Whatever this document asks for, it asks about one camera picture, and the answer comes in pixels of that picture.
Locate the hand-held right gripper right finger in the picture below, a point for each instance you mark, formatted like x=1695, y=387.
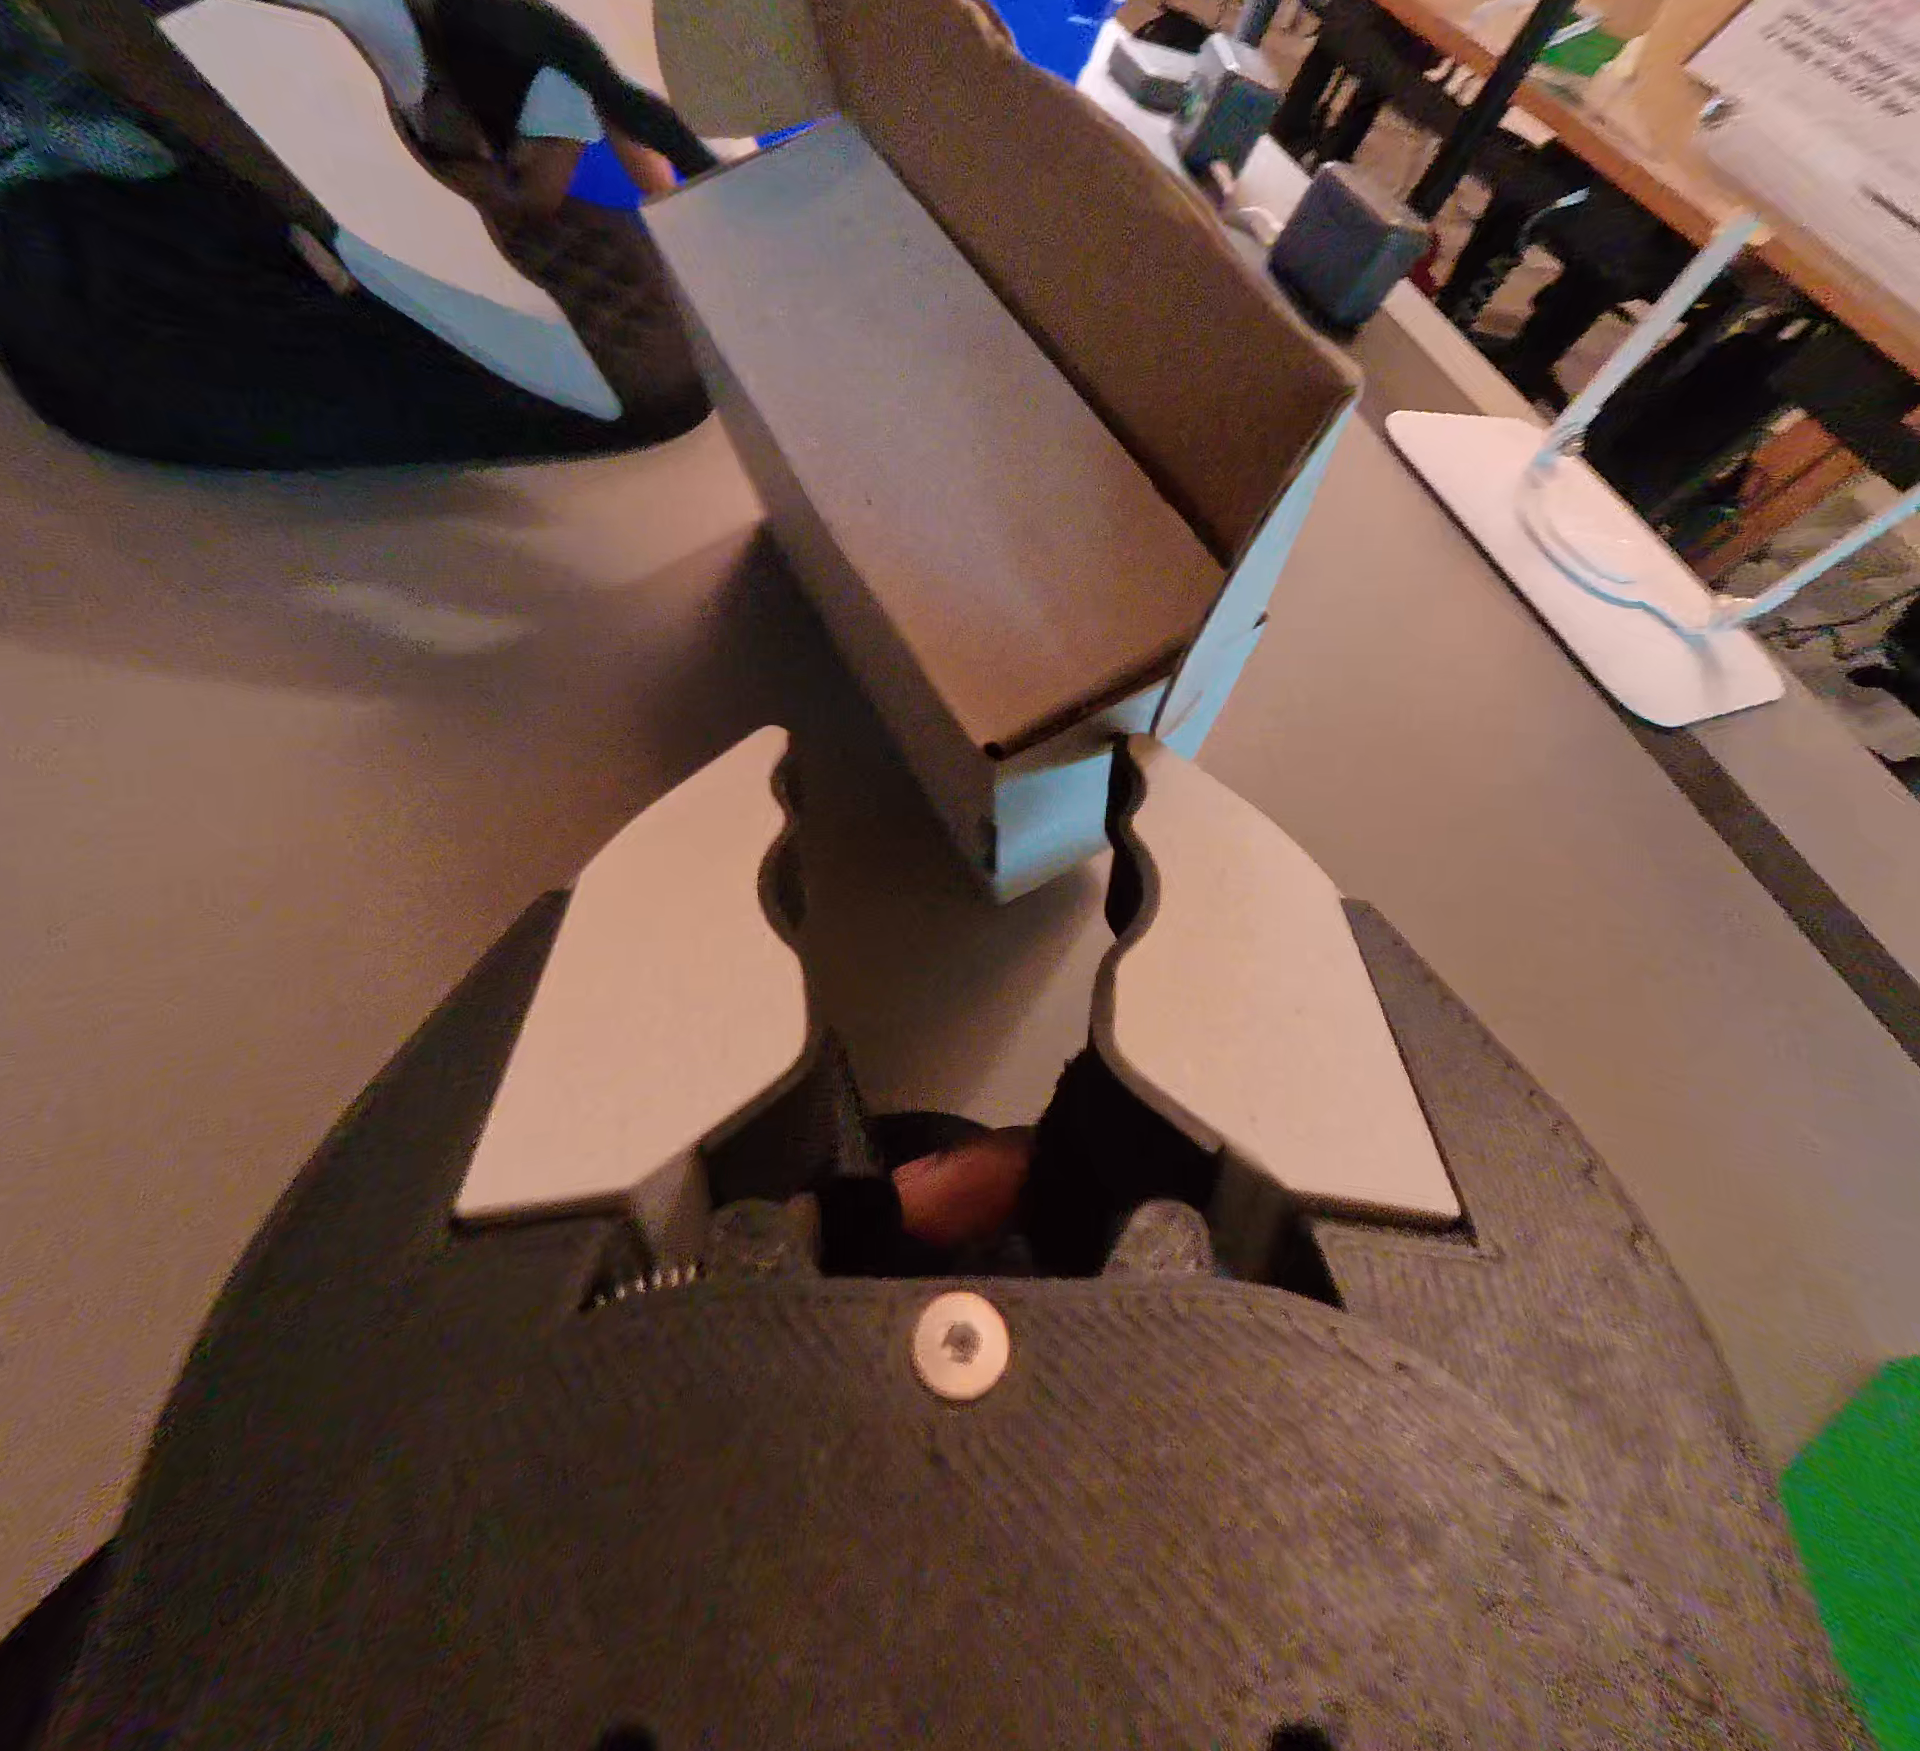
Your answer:
x=1261, y=1016

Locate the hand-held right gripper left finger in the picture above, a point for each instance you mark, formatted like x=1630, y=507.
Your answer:
x=646, y=1001

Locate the white cardboard mailer box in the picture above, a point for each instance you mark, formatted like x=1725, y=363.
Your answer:
x=897, y=402

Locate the green plastic bin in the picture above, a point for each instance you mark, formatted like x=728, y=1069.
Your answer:
x=1859, y=1556

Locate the person's left hand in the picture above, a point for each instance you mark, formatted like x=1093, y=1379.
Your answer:
x=543, y=175

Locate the person's right hand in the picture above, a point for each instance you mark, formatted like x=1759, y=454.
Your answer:
x=958, y=1187

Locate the dark grey box device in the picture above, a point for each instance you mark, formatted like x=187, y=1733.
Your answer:
x=1148, y=79
x=1341, y=245
x=1231, y=110

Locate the long wooden table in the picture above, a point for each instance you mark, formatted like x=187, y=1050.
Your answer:
x=1648, y=166

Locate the printed instruction sheet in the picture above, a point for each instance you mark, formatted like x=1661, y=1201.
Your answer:
x=1831, y=57

